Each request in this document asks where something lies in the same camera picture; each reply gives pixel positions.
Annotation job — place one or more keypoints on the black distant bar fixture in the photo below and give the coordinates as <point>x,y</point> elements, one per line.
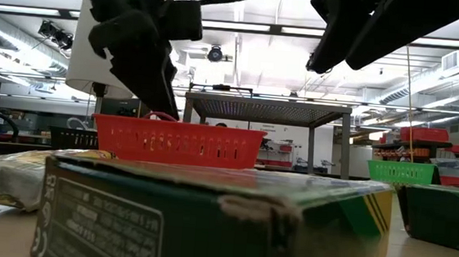
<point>221,87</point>

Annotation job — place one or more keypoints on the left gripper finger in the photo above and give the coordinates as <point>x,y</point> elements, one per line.
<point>142,84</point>
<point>167,82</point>

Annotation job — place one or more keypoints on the red storage bin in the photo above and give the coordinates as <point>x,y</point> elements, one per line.
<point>455,181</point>
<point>424,135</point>
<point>455,149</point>

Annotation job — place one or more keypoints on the red thin rubber band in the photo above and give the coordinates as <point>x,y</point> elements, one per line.
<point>157,113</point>

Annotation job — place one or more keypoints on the snack bag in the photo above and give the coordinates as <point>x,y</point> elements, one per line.
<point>4,180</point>

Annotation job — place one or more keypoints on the black plastic basket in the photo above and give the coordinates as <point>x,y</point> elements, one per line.
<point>75,137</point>

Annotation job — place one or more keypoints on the black overhead crossbar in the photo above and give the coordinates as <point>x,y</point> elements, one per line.
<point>276,29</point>

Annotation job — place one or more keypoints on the black ceiling camera cluster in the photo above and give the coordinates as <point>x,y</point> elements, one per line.
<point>56,34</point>

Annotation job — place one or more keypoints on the green blue crayon box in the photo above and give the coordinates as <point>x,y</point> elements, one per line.
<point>205,225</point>
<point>444,219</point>

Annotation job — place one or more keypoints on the clear plastic storage bin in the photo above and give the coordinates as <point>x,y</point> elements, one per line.
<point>454,167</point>

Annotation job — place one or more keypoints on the green plastic basket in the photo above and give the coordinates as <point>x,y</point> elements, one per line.
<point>404,173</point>

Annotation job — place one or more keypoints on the red plastic basket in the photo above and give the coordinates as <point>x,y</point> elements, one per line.
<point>179,143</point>

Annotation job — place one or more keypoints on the grey perforated metal shelf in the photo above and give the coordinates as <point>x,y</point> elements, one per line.
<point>268,107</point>

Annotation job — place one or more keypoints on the white cylindrical table lamp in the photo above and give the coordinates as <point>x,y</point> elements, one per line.
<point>84,64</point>

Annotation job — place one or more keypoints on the person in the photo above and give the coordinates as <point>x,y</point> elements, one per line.
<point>221,124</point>

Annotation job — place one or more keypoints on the black monitor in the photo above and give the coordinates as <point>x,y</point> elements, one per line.
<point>122,108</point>

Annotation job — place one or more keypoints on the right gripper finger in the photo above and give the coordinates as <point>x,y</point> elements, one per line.
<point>340,26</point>
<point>410,28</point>

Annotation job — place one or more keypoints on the round black ceiling camera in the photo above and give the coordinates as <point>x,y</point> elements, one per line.
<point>215,54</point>

